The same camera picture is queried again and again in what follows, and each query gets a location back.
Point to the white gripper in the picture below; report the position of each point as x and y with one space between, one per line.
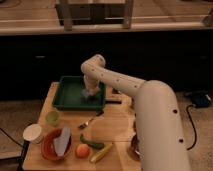
92 85

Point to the grey sponge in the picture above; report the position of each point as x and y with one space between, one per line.
87 93

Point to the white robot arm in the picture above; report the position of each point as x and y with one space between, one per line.
158 122

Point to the green plastic tray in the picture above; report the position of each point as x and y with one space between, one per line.
69 97

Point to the light green cup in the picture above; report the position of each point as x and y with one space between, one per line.
52 118

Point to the green chili pepper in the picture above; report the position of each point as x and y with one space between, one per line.
95 145

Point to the grey cloth in bowl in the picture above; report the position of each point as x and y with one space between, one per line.
61 142

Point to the yellow corn cob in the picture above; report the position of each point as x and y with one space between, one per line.
101 153

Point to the orange fruit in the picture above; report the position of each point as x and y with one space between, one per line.
82 151

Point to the red bowl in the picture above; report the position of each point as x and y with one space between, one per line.
47 147

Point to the black device on floor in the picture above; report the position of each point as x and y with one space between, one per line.
200 99

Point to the wooden frame stand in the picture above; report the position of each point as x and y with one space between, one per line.
94 14

